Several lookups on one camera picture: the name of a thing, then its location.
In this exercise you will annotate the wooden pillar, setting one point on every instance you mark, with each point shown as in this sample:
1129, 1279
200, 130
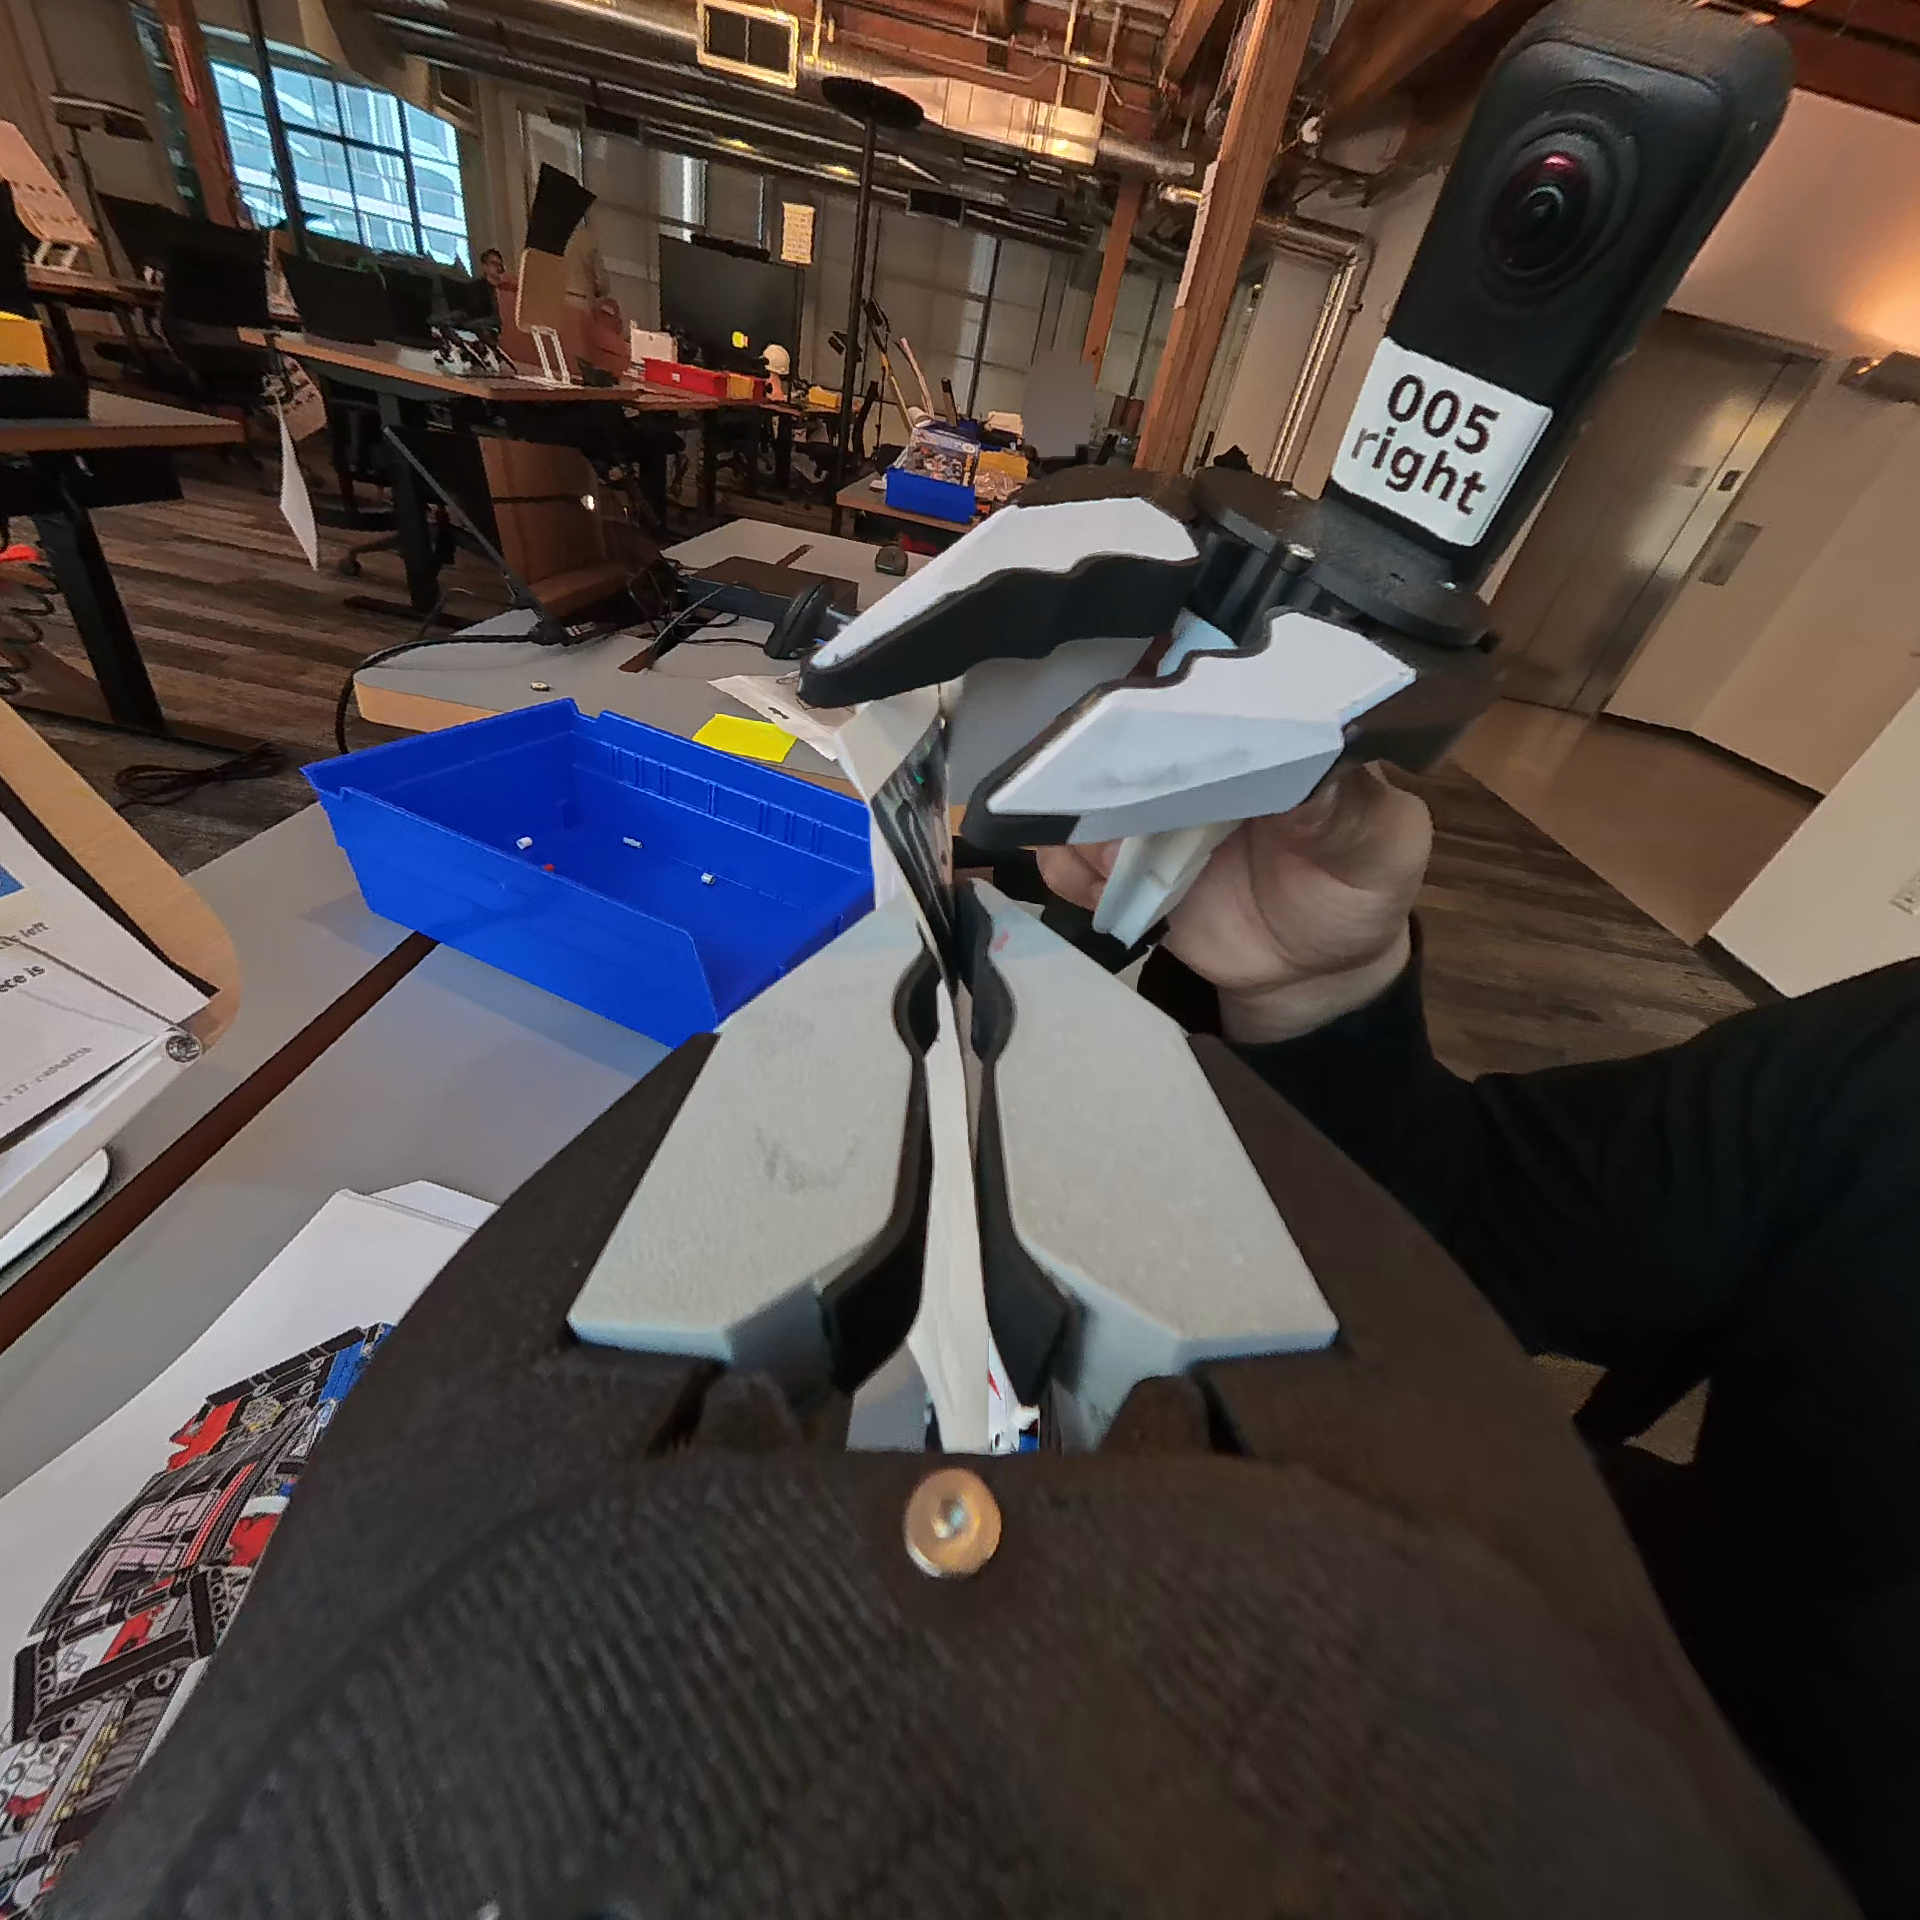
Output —
1222, 225

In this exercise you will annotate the cardboard stand with black flap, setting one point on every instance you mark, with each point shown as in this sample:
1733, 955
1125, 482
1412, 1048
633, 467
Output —
558, 254

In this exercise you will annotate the black computer monitor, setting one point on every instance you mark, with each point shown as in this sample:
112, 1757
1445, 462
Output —
332, 296
731, 293

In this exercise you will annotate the colourful toy box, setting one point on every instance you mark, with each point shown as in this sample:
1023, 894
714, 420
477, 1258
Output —
944, 447

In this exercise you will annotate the metal elevator door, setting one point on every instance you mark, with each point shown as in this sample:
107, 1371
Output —
1664, 495

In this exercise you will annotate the black barcode scanner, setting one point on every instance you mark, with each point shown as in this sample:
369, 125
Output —
802, 615

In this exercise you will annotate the ceiling air vent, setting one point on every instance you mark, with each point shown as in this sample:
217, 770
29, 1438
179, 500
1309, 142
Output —
746, 41

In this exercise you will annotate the person's right hand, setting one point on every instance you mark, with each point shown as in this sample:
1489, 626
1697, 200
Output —
1304, 915

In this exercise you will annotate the grey desk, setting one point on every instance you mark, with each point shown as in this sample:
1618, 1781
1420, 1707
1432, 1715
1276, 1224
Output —
494, 669
451, 1080
301, 900

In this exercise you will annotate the large paned window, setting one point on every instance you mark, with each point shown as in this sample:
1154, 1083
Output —
344, 164

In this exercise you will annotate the dark flat pad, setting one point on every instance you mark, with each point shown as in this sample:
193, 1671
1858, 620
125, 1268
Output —
780, 582

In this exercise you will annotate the blue storage bin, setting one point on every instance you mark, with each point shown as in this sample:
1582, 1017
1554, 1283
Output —
525, 931

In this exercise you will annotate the person's right forearm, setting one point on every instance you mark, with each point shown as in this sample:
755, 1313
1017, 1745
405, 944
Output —
1575, 1140

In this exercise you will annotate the yellow sticky note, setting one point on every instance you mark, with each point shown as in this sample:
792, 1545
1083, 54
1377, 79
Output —
746, 737

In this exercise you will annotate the small blue bin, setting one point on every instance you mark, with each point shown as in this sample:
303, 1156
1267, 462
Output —
931, 492

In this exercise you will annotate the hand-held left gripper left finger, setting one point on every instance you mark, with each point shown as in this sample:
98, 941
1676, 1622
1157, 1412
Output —
751, 1171

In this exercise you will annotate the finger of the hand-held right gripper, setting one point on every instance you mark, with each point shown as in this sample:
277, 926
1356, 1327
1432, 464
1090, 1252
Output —
1051, 563
1201, 750

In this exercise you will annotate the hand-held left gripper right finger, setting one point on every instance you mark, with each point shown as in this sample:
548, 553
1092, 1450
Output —
1154, 1185

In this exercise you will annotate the glossy brown panel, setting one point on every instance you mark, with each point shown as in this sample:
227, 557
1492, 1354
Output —
562, 510

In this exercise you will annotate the white sticker sheet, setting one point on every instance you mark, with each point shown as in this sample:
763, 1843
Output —
949, 1185

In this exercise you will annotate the black floor lamp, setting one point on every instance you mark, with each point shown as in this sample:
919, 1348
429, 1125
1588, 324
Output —
871, 254

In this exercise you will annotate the open car instruction booklet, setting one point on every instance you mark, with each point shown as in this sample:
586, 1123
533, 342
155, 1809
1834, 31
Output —
224, 1351

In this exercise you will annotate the black-legged desk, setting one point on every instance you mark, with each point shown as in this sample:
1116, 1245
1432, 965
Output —
105, 428

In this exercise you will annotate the wooden background desk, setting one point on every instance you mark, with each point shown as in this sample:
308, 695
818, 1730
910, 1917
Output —
451, 382

